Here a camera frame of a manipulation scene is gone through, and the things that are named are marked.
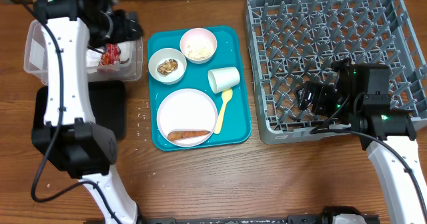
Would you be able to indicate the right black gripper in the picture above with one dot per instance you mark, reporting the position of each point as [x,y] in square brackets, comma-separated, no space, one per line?
[321,95]

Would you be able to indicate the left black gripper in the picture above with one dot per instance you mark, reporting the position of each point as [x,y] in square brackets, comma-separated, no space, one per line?
[129,32]

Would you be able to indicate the red snack wrapper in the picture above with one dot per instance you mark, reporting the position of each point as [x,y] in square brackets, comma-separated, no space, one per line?
[111,55]

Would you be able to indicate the white napkin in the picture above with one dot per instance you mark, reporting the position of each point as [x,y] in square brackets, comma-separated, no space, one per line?
[92,60]

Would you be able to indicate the white bowl with food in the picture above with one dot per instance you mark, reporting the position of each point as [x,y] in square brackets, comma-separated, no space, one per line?
[162,55]

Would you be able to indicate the pink bowl with rice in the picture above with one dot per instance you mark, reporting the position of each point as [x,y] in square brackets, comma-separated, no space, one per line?
[198,45]

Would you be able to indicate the white paper cup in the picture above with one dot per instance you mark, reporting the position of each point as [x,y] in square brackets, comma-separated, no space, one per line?
[223,78]

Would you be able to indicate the fried sausage stick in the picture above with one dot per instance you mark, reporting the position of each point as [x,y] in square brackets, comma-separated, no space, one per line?
[187,134]

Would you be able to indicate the foil wrapper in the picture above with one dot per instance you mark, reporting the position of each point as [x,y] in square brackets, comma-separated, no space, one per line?
[126,52]

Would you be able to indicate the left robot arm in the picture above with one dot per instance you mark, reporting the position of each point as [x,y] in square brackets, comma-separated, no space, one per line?
[70,138]

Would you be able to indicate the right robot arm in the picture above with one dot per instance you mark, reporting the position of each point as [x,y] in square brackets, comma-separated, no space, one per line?
[359,103]

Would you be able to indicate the grey dishwasher rack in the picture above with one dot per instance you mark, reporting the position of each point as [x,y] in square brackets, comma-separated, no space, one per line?
[294,41]

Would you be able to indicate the clear plastic bin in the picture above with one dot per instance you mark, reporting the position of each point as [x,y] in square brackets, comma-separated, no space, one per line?
[35,60]

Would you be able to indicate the black plastic tray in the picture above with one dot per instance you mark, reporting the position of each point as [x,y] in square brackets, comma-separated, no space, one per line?
[108,102]

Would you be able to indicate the brown food scrap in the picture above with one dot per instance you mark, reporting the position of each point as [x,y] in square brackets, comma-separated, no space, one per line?
[167,67]

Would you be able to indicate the yellow plastic spoon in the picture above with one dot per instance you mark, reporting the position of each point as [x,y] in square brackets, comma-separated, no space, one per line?
[226,97]

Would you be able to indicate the white round plate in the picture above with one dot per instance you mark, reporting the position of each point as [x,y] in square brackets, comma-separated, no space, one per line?
[187,109]

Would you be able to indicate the teal serving tray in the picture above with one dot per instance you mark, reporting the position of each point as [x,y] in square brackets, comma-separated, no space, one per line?
[237,126]

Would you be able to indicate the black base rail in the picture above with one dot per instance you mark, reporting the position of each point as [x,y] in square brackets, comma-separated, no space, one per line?
[331,214]

